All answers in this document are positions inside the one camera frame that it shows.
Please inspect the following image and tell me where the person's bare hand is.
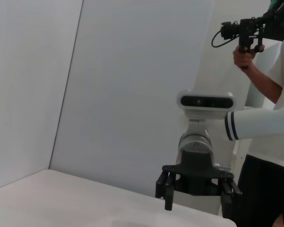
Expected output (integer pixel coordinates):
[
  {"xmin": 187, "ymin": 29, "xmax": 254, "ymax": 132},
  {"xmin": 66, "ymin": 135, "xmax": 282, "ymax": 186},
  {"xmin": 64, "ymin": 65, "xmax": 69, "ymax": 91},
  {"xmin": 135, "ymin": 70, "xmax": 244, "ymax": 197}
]
[{"xmin": 233, "ymin": 44, "xmax": 266, "ymax": 70}]

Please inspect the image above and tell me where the person's bare forearm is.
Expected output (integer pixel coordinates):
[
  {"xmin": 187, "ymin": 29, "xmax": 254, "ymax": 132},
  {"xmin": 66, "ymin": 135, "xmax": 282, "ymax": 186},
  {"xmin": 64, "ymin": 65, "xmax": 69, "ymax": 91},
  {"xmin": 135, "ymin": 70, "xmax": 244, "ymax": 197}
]
[{"xmin": 241, "ymin": 61, "xmax": 284, "ymax": 105}]

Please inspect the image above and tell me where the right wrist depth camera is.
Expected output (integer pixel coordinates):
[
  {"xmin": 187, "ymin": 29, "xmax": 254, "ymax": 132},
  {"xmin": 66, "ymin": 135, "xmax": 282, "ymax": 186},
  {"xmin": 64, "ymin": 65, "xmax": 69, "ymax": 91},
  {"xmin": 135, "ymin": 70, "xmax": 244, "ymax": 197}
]
[{"xmin": 177, "ymin": 89, "xmax": 237, "ymax": 121}]

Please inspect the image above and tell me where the black camera rig cable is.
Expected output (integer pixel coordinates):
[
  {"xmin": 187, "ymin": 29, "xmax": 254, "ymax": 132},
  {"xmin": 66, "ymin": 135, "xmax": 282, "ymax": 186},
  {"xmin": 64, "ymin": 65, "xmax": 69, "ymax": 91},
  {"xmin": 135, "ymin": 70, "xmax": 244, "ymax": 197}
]
[{"xmin": 211, "ymin": 29, "xmax": 242, "ymax": 49}]

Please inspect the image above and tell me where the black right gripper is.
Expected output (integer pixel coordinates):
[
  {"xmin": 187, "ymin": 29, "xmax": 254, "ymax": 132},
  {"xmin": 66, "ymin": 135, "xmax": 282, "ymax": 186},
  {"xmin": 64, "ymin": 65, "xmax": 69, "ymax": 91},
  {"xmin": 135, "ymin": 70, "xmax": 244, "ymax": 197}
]
[{"xmin": 155, "ymin": 150, "xmax": 242, "ymax": 219}]

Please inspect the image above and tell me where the black handheld camera rig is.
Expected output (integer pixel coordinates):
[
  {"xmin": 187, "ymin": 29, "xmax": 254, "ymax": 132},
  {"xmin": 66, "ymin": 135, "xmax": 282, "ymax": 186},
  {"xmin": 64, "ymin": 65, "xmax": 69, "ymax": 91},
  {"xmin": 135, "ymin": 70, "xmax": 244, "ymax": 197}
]
[{"xmin": 220, "ymin": 9, "xmax": 284, "ymax": 70}]

